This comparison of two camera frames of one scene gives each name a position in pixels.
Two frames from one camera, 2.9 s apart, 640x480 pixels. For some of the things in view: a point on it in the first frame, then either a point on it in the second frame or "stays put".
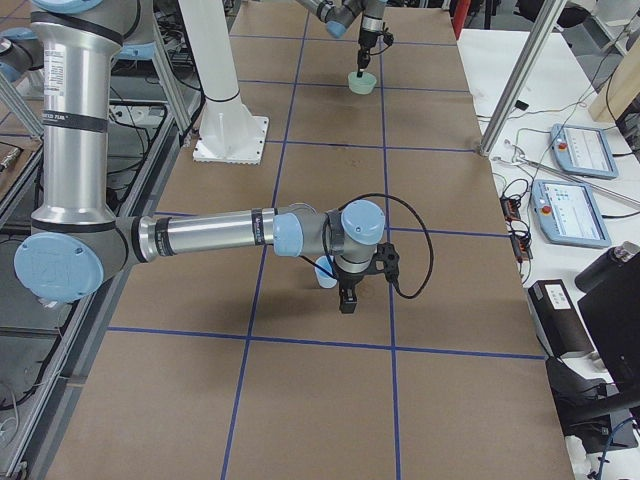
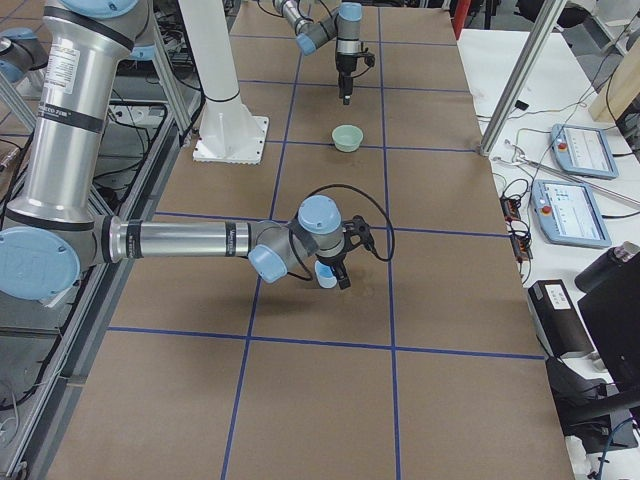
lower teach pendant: x=568 y=215 stays put
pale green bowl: x=361 y=85 to x=347 y=137
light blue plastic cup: x=324 y=279 stays put
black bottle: x=610 y=262 stays put
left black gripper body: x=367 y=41 to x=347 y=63
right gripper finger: x=349 y=307 to x=343 y=278
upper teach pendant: x=583 y=151 stays put
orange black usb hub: x=519 y=235 stays put
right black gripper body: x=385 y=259 to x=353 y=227
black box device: x=558 y=318 stays put
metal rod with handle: x=567 y=174 stays put
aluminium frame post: x=522 y=75 stays put
